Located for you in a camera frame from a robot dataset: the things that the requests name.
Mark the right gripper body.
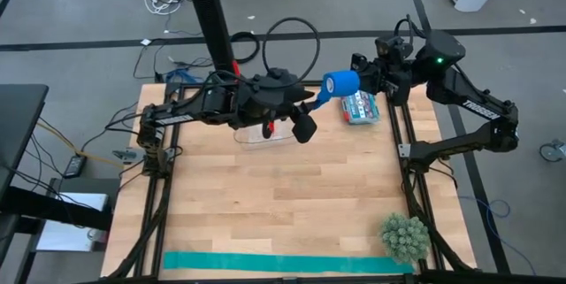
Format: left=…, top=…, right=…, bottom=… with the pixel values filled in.
left=358, top=56, right=415, bottom=107

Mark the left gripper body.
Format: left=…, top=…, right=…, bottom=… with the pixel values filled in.
left=233, top=71, right=302, bottom=128

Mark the blue elastic bandage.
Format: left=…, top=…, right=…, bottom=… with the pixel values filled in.
left=312, top=69, right=362, bottom=111

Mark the teal elastic bandage strip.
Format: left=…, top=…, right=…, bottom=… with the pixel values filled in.
left=162, top=250, right=416, bottom=275

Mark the first aid kit box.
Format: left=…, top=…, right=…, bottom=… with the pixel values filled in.
left=339, top=89, right=382, bottom=127

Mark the clear plastic bin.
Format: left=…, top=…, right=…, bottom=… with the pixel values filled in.
left=232, top=113, right=306, bottom=147

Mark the black tower fan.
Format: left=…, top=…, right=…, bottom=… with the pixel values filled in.
left=182, top=0, right=241, bottom=84

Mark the artificial green plant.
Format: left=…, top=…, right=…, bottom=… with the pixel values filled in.
left=379, top=212, right=432, bottom=265

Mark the caster wheel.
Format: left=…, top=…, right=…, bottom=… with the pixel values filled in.
left=538, top=139, right=566, bottom=164

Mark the black power adapter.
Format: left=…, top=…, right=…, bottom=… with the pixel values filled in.
left=63, top=154, right=88, bottom=180

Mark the white plastic box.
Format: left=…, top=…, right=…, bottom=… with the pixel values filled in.
left=34, top=191, right=110, bottom=253

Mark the black desk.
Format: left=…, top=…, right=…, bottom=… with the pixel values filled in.
left=0, top=83, right=114, bottom=276

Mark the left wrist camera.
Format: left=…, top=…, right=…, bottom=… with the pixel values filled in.
left=289, top=112, right=318, bottom=145

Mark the black coiled floor cable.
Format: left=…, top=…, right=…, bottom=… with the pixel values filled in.
left=229, top=31, right=261, bottom=65

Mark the black right camera cable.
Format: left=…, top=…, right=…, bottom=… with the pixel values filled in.
left=393, top=13, right=424, bottom=44

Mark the black camera cable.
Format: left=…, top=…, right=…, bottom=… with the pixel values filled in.
left=261, top=16, right=321, bottom=91
left=393, top=13, right=424, bottom=44

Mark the black left camera cable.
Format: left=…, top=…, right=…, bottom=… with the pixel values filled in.
left=261, top=16, right=321, bottom=91

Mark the blue cable bundle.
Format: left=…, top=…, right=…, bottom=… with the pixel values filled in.
left=164, top=67, right=205, bottom=85

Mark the black aluminium table frame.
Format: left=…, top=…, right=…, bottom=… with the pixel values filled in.
left=81, top=80, right=566, bottom=284

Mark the blue floor cable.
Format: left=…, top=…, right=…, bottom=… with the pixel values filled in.
left=457, top=195, right=537, bottom=276

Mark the yellow floor cable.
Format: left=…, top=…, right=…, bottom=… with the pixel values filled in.
left=36, top=120, right=126, bottom=170

